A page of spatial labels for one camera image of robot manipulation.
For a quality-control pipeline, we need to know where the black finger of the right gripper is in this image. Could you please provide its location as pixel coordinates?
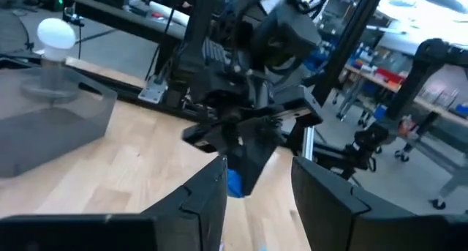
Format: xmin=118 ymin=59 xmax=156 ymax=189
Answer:
xmin=227 ymin=118 xmax=286 ymax=198
xmin=217 ymin=132 xmax=235 ymax=160

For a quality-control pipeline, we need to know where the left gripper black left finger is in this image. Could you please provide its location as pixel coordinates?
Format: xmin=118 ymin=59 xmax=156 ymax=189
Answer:
xmin=141 ymin=155 xmax=229 ymax=251

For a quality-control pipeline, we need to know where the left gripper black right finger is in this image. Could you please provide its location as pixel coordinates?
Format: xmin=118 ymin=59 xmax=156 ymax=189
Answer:
xmin=290 ymin=155 xmax=468 ymax=251

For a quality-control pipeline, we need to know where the blue mini stapler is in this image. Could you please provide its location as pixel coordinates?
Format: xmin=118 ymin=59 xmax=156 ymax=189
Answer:
xmin=226 ymin=168 xmax=245 ymax=199

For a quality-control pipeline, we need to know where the grey side desk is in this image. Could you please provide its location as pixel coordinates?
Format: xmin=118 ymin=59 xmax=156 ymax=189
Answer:
xmin=56 ymin=0 xmax=191 ymax=42

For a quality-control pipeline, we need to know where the smoky translucent plastic bin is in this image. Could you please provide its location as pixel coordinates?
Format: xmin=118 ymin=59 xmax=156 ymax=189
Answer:
xmin=0 ymin=65 xmax=118 ymax=179

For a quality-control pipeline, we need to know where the white light bulb lamp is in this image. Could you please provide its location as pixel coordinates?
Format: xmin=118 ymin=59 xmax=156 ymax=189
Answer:
xmin=20 ymin=18 xmax=84 ymax=105

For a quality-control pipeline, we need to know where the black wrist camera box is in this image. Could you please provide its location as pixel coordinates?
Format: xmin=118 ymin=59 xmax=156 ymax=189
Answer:
xmin=251 ymin=0 xmax=323 ymax=71

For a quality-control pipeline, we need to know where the silver mounting bracket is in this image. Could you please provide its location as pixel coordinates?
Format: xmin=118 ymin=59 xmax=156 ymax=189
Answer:
xmin=137 ymin=75 xmax=168 ymax=105

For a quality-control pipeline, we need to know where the black neighbouring rig frame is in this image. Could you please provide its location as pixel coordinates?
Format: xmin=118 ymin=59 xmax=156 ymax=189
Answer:
xmin=352 ymin=37 xmax=468 ymax=171

